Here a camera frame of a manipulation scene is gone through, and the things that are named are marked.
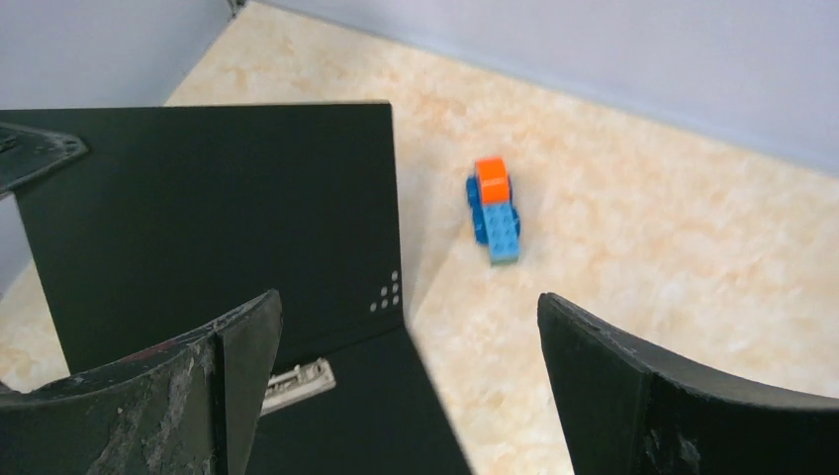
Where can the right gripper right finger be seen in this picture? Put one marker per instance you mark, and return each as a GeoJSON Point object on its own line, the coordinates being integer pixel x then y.
{"type": "Point", "coordinates": [629, 406]}

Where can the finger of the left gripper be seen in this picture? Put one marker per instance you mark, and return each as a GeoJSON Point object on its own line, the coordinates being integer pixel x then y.
{"type": "Point", "coordinates": [29, 153]}

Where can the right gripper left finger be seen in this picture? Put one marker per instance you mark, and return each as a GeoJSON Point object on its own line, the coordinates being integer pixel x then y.
{"type": "Point", "coordinates": [188, 405]}

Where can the blue orange toy car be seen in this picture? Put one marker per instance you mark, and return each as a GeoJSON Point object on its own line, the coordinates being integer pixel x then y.
{"type": "Point", "coordinates": [496, 222]}

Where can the teal and black folder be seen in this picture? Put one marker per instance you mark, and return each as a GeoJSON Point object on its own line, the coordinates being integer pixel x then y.
{"type": "Point", "coordinates": [178, 214]}

